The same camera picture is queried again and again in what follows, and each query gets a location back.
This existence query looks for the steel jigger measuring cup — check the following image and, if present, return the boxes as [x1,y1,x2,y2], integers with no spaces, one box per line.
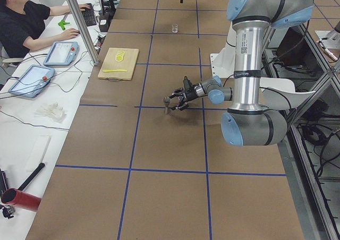
[163,96,171,114]

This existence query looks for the clear glass beaker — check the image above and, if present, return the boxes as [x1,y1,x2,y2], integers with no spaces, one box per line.
[172,23,179,33]

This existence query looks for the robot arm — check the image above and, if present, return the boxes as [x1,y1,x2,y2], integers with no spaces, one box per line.
[172,0,314,146]

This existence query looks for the yellow plastic knife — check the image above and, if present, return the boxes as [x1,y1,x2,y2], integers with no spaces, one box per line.
[103,68,127,73]

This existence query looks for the bamboo cutting board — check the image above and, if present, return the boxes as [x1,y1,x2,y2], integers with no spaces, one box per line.
[98,48,139,81]

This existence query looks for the black keyboard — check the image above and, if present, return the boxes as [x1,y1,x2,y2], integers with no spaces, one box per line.
[81,3,97,27]

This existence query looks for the green plastic clamp tool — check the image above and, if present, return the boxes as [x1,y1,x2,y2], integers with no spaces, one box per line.
[58,20,70,31]

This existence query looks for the white crumpled gloves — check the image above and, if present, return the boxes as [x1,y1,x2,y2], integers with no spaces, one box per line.
[35,103,66,123]

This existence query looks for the far teach pendant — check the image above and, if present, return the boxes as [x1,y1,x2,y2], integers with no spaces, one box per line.
[43,41,79,67]

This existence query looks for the teach pendant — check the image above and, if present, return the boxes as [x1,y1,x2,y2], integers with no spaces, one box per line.
[43,41,79,67]
[8,65,55,98]

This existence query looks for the white foam block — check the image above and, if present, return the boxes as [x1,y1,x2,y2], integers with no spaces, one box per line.
[25,135,51,172]

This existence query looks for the near teach pendant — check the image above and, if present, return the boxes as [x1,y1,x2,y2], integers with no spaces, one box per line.
[8,65,55,98]

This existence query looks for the seated person black shirt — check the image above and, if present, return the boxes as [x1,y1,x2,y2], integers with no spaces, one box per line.
[1,0,80,58]

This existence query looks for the red cylinder tube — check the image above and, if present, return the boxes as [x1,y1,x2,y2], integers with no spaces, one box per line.
[1,188,41,212]

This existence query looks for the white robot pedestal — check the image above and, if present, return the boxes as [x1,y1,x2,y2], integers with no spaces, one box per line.
[210,22,253,78]

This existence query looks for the aluminium frame post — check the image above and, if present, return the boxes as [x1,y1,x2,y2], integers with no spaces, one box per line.
[66,0,99,66]

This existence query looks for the black rod handle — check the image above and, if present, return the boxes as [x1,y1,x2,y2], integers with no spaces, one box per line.
[18,162,45,191]

